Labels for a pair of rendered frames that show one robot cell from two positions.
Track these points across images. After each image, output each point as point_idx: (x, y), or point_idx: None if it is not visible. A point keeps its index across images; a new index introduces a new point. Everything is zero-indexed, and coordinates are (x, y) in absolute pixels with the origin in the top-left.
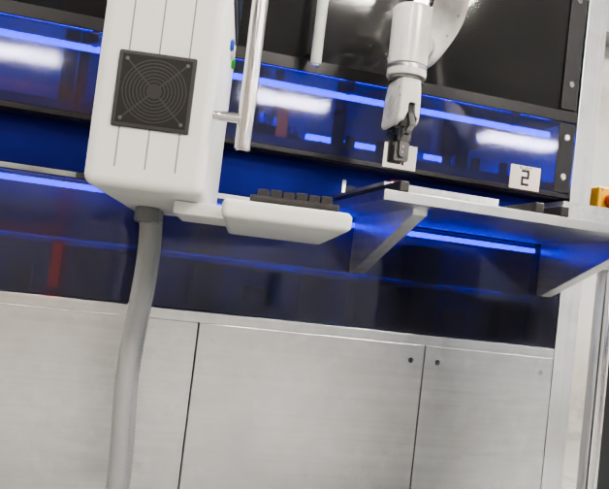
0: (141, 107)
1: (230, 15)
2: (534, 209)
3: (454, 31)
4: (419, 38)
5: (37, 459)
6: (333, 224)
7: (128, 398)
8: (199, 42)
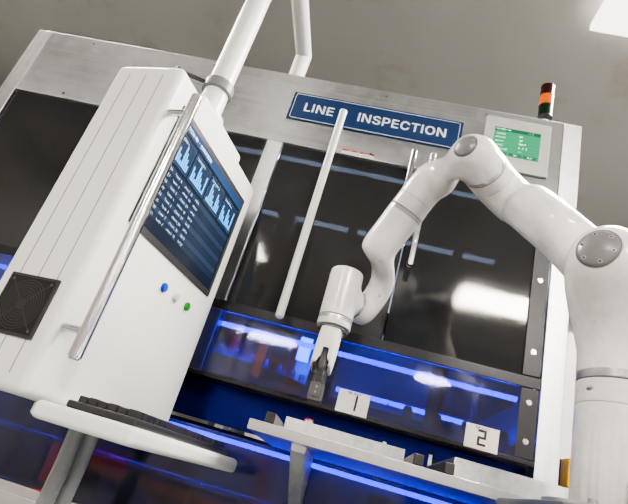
0: (6, 315)
1: (139, 258)
2: (413, 460)
3: (385, 292)
4: (342, 293)
5: None
6: (114, 436)
7: None
8: (68, 267)
